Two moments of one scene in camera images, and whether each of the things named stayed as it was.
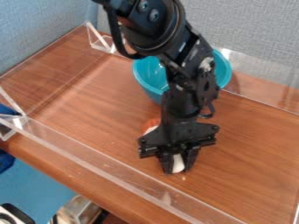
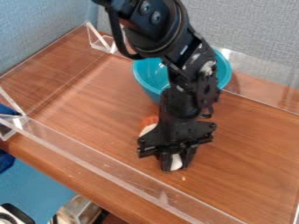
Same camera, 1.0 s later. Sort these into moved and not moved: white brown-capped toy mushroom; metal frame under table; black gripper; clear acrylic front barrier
Moved: white brown-capped toy mushroom
Not moved: black gripper; clear acrylic front barrier; metal frame under table
